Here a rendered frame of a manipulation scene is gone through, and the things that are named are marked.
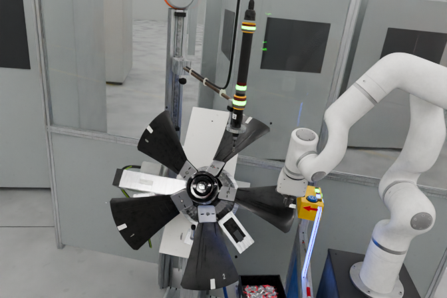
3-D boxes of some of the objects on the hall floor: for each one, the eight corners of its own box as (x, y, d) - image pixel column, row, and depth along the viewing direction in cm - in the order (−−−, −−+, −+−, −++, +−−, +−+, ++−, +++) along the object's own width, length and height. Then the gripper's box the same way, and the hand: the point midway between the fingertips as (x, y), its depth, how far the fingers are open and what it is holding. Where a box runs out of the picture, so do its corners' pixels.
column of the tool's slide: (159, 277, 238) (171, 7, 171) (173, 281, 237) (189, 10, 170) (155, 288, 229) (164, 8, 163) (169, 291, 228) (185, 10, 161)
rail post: (272, 342, 202) (295, 236, 173) (279, 343, 201) (303, 237, 172) (271, 348, 198) (295, 241, 169) (279, 349, 198) (303, 243, 169)
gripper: (273, 173, 112) (266, 208, 124) (318, 181, 110) (306, 215, 122) (275, 158, 118) (267, 193, 129) (318, 165, 116) (306, 199, 128)
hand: (287, 200), depth 124 cm, fingers closed
